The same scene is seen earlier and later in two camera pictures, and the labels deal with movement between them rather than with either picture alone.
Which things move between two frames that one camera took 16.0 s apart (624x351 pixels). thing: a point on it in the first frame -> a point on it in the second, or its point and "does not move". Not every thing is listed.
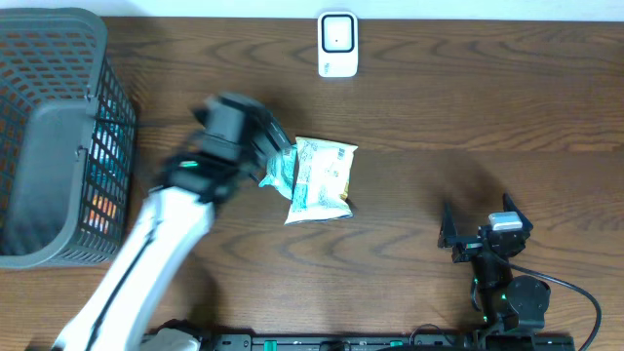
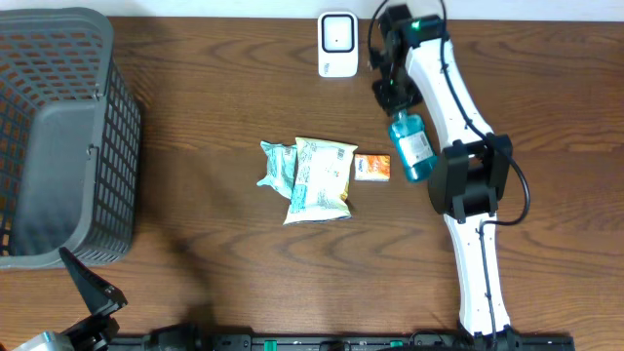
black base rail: [385, 342] does not move
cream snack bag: [321, 181] does not move
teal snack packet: [281, 171] does not move
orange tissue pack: [100, 213] -> [372, 168]
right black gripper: [448, 233] -> [390, 98]
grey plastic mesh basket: [67, 134] does not move
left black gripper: [274, 139] -> [94, 333]
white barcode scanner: [337, 44] does not move
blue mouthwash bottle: [106, 150] -> [413, 146]
